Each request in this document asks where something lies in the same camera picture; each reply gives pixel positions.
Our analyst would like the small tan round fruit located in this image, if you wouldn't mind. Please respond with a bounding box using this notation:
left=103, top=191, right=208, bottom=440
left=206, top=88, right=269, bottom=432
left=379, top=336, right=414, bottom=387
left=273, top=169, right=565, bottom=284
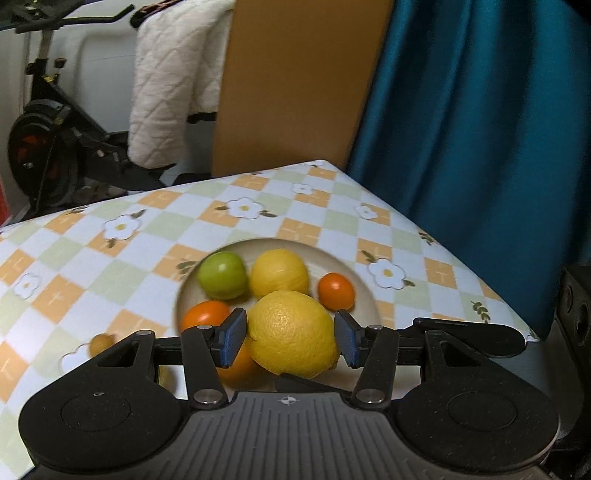
left=89, top=333, right=116, bottom=357

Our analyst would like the black exercise bike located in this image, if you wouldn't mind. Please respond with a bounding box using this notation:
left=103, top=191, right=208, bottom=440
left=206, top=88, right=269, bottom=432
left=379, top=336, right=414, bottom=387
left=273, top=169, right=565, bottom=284
left=7, top=0, right=181, bottom=217

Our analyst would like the teal curtain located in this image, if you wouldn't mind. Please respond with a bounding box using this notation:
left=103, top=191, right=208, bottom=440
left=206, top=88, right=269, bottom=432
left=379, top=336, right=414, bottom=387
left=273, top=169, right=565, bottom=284
left=346, top=0, right=591, bottom=340

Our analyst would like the black box with round holes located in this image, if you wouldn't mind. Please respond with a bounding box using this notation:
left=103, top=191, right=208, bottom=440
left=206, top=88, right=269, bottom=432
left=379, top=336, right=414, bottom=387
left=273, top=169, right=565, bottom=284
left=556, top=265, right=591, bottom=342

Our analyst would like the black and pink garment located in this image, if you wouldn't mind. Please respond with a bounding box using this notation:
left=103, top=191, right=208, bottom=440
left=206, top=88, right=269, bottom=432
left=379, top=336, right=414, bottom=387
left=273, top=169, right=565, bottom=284
left=130, top=0, right=185, bottom=28

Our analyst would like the white quilted blanket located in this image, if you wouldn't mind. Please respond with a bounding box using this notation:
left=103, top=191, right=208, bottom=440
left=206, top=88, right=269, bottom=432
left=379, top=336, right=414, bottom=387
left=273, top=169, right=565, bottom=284
left=127, top=0, right=236, bottom=171

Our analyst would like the yellow lemon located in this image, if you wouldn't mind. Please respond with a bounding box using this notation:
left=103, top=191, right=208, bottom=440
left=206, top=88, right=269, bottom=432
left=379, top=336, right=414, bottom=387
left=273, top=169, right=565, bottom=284
left=249, top=248, right=310, bottom=300
left=247, top=290, right=341, bottom=380

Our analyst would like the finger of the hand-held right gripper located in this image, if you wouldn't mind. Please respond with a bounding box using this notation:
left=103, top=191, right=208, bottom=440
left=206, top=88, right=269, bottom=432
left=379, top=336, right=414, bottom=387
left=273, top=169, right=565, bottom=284
left=412, top=318, right=527, bottom=358
left=274, top=373, right=354, bottom=394

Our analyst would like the orange mandarin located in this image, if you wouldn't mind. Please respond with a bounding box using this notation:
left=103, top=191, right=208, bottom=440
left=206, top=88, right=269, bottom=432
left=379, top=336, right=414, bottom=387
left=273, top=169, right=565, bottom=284
left=216, top=337, right=273, bottom=389
left=182, top=300, right=233, bottom=331
left=318, top=272, right=356, bottom=311

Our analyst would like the beige round plate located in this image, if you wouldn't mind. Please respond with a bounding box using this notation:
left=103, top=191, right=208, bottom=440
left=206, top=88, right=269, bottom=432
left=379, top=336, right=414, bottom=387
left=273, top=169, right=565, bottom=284
left=173, top=237, right=383, bottom=370

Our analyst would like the wooden board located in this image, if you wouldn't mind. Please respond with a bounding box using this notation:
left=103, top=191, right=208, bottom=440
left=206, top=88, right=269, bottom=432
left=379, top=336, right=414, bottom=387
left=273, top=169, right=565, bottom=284
left=211, top=0, right=395, bottom=178

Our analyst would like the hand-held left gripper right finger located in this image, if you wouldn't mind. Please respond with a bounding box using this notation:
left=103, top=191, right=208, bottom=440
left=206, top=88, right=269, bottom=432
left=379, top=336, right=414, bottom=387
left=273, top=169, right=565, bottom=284
left=334, top=311, right=488, bottom=409

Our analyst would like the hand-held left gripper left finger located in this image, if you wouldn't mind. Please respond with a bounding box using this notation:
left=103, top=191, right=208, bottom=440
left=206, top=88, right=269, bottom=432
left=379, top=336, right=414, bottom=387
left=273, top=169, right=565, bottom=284
left=95, top=308, right=247, bottom=409

